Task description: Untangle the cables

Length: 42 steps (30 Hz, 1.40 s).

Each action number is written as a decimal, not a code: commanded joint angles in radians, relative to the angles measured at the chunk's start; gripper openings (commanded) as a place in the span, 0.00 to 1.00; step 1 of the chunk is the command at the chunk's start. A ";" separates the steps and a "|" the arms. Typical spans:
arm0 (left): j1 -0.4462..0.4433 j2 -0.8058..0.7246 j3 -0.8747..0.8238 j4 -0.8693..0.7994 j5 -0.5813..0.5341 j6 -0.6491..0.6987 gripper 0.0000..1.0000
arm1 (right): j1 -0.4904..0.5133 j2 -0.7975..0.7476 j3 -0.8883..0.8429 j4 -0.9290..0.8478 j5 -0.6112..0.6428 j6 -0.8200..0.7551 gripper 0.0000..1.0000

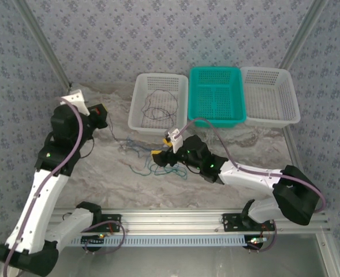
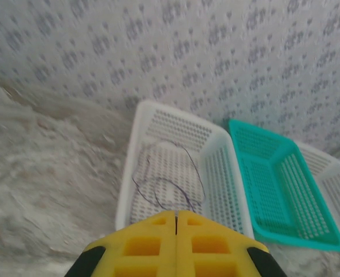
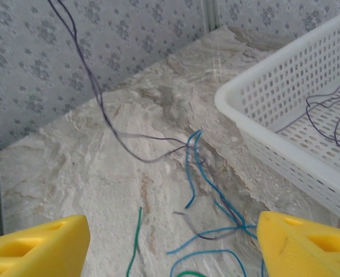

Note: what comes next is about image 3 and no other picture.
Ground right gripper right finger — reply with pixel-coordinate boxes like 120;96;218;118
257;211;340;277

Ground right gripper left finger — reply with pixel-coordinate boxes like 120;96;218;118
0;215;91;277

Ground thin green cable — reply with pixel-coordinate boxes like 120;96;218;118
125;206;201;277

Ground thin blue cable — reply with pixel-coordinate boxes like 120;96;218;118
166;129;266;277

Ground thin purple cable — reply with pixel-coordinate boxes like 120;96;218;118
47;0;340;242

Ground white perforated plastic basket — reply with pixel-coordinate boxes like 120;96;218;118
215;7;340;229

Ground aluminium frame post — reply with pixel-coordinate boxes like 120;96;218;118
203;0;220;32

